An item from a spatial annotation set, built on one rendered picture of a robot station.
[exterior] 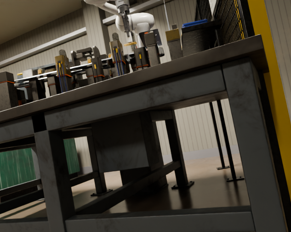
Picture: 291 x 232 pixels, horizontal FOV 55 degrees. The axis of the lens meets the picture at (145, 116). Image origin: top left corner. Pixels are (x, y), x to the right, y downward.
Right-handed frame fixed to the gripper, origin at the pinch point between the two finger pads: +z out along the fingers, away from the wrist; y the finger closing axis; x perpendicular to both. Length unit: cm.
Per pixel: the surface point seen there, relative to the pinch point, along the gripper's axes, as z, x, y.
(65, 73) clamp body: 19.3, -38.1, 21.5
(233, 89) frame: 56, 39, 96
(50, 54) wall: -117, -192, -315
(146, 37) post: 16.2, 14.0, 40.5
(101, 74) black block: 24.5, -17.4, 19.9
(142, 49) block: 16.5, 9.0, 23.5
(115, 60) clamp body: 19.6, -6.8, 25.0
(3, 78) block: 14, -78, 21
